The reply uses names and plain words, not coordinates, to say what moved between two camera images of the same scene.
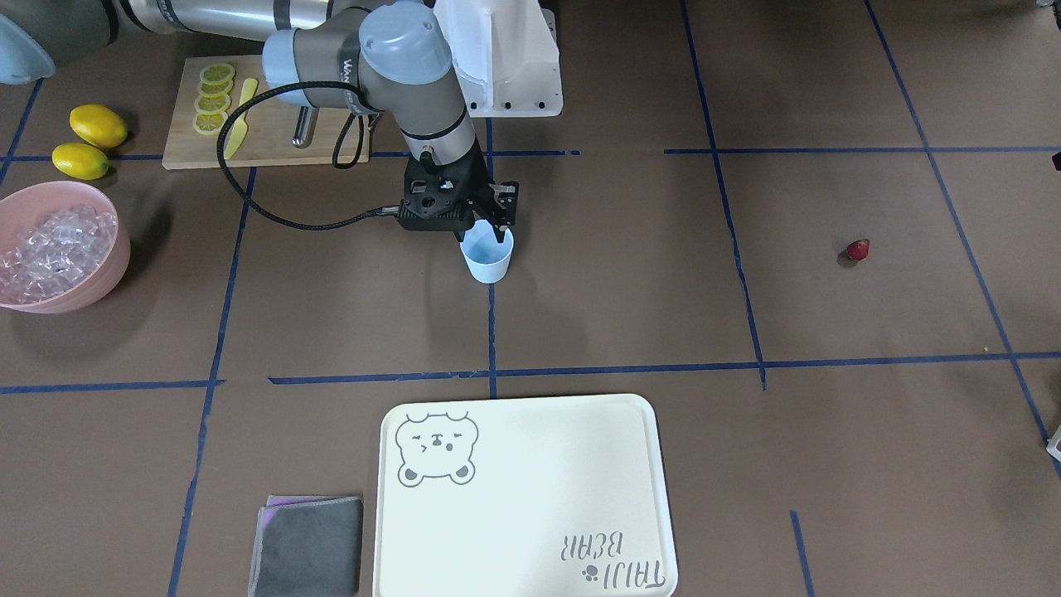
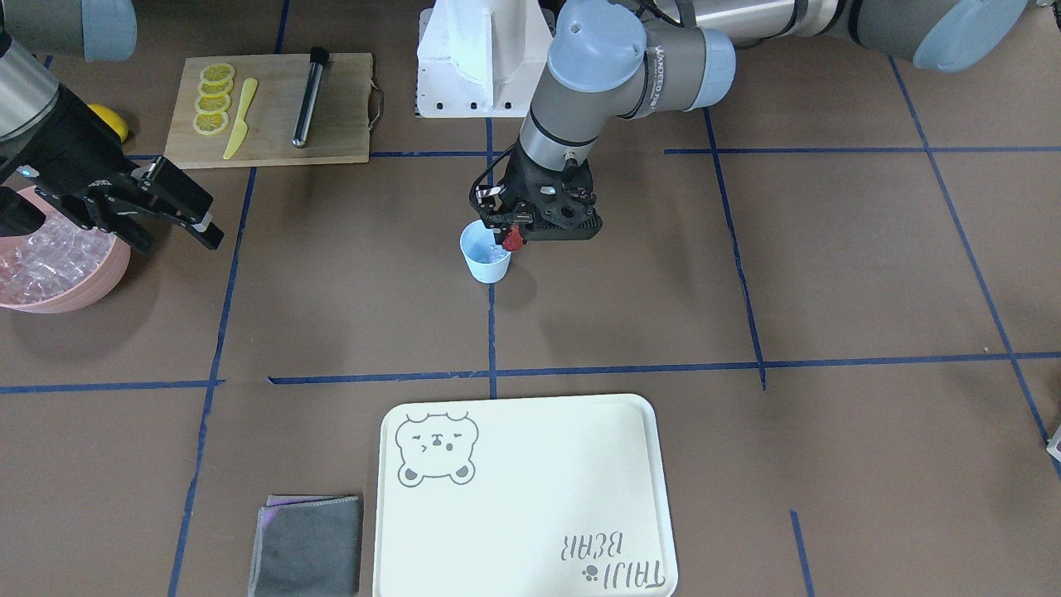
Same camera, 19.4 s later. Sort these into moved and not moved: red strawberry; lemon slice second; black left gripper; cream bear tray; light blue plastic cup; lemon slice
Moved: black left gripper; red strawberry
Not moved: lemon slice; cream bear tray; light blue plastic cup; lemon slice second
